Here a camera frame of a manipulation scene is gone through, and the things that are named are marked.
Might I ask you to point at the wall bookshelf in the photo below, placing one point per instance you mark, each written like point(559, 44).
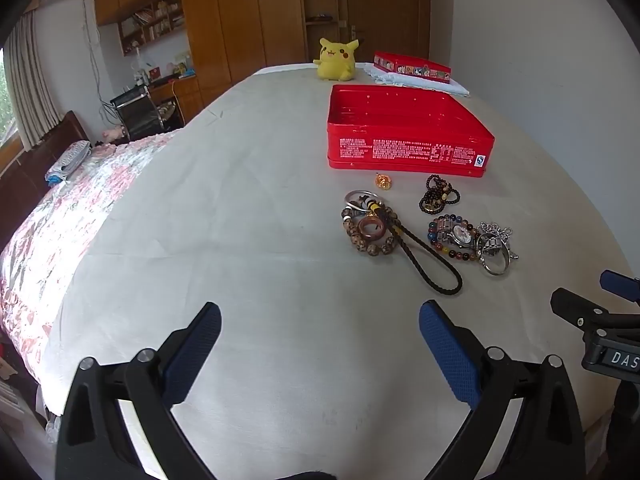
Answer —
point(153, 21)

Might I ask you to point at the small gold charm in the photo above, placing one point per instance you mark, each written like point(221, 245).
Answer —
point(383, 181)

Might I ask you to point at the black office chair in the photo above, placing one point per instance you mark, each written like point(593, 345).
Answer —
point(141, 117)

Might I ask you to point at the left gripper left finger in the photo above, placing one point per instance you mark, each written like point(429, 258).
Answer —
point(94, 443)

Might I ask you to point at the dark wooden headboard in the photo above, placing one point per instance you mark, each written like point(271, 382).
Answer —
point(23, 185)

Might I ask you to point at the white lace cloth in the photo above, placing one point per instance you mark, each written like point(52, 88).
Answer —
point(383, 77)

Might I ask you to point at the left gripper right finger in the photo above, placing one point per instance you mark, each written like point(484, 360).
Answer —
point(546, 441)

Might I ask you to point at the pink floral quilt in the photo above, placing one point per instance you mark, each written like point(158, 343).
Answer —
point(42, 256)

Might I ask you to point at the silver bangle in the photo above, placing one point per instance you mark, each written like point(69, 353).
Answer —
point(494, 257)

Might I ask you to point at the red tin box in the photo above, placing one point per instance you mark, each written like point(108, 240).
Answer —
point(387, 128)

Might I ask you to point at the wooden door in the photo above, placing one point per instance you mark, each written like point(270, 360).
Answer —
point(395, 26)

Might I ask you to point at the wooden wardrobe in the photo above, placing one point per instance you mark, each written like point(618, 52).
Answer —
point(229, 39)

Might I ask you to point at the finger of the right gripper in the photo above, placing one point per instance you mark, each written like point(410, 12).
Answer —
point(621, 285)
point(587, 315)

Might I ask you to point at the folded patterned cloth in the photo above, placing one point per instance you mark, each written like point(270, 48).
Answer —
point(68, 162)

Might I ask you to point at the wooden desk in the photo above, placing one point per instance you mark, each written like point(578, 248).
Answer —
point(186, 92)

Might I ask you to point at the yellow Pikachu plush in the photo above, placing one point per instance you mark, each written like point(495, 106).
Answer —
point(336, 61)

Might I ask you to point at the striped curtain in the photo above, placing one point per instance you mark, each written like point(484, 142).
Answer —
point(32, 103)

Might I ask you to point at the red tin lid with pictures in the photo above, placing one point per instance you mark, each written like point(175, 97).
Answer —
point(412, 66)

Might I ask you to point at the wooden framed window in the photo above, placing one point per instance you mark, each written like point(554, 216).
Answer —
point(10, 141)

